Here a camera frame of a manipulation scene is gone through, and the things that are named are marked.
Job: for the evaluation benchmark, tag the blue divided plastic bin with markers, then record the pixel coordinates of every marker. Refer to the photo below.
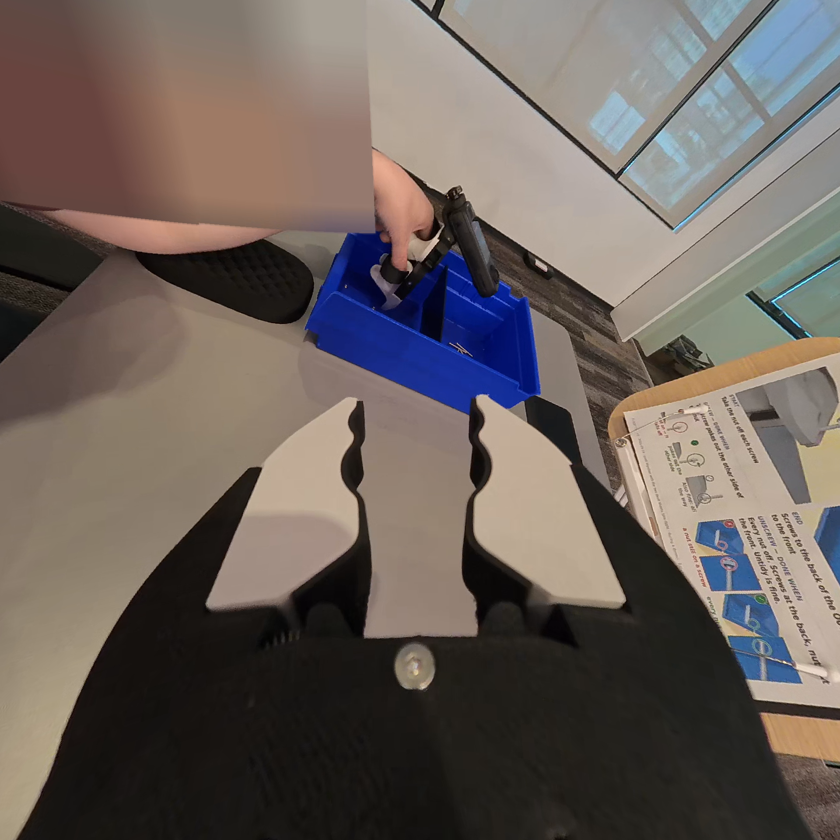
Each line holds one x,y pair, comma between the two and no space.
420,367

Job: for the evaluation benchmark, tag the person's left hand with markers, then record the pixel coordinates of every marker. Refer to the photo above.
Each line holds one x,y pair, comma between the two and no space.
407,203

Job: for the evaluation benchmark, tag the printed instruction sheet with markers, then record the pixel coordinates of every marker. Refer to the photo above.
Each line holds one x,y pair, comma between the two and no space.
774,499

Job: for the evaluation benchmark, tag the black wrist rest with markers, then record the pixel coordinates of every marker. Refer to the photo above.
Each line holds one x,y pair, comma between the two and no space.
236,282

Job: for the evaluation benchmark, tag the person's left forearm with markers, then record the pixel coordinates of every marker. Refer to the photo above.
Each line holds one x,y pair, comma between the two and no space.
170,237

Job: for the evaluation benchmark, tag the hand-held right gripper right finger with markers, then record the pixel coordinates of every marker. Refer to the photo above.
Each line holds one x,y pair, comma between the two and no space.
544,525

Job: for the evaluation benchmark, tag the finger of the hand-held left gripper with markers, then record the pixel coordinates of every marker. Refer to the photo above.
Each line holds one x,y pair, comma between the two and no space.
387,289

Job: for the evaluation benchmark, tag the black bin divider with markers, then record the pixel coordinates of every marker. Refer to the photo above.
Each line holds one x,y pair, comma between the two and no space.
434,308

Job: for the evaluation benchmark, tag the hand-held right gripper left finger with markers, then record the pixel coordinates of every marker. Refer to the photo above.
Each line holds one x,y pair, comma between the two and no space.
295,525

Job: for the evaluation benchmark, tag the large window with blinds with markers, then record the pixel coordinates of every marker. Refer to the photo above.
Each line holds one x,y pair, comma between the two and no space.
656,85

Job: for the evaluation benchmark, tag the black floor power box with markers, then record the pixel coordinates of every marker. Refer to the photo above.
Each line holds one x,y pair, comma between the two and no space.
538,266

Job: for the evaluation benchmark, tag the instruction sheet on stand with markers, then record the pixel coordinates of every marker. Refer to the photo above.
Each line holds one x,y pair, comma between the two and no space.
689,380

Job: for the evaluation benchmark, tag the black office chair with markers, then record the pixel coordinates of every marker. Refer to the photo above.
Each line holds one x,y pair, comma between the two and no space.
39,236

